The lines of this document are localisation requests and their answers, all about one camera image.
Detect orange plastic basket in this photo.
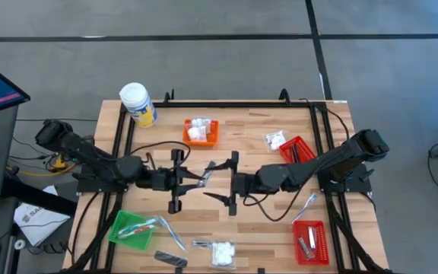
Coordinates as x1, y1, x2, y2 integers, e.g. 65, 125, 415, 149
182, 119, 220, 148

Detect black desk beam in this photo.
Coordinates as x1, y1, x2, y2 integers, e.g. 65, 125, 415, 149
2, 177, 78, 217

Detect yellow cable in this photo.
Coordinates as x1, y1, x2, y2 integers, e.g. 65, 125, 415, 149
7, 164, 75, 177

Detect green plastic basket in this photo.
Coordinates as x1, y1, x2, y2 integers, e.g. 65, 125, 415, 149
108, 209, 155, 251

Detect black aluminium table frame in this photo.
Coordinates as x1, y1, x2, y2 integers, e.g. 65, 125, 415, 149
65, 88, 391, 274

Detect red plastic basket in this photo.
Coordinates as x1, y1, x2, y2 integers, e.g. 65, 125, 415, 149
278, 135, 318, 165
293, 219, 330, 266

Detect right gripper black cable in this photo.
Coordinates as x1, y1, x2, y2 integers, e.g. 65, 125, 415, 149
241, 178, 307, 223

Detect bagged dark metal tool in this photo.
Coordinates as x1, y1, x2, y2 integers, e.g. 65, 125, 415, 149
192, 238, 214, 250

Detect bagged white cotton balls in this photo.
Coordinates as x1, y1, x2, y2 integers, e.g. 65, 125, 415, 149
262, 129, 289, 153
210, 239, 238, 270
189, 116, 212, 132
186, 126, 208, 144

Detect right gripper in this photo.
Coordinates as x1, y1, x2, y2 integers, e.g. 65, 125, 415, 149
202, 151, 260, 217

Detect white printed box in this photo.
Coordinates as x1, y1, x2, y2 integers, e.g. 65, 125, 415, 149
13, 185, 71, 247

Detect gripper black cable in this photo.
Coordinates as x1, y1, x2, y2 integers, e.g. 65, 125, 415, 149
241, 178, 307, 223
127, 140, 192, 170

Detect bagged red toothbrush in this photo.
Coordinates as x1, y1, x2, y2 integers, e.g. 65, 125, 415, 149
122, 224, 156, 239

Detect bagged metal nail clipper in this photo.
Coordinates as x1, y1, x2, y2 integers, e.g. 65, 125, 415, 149
297, 236, 313, 259
307, 226, 318, 249

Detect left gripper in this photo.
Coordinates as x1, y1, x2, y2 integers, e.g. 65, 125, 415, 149
151, 148, 205, 215

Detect yellow disinfecting wipes canister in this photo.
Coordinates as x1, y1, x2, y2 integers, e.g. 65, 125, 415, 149
119, 82, 158, 129

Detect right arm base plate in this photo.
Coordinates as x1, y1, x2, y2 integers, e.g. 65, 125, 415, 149
316, 162, 373, 194

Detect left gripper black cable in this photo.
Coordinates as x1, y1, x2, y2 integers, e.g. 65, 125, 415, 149
127, 140, 192, 170

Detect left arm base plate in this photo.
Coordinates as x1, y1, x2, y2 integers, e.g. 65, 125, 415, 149
76, 173, 131, 194

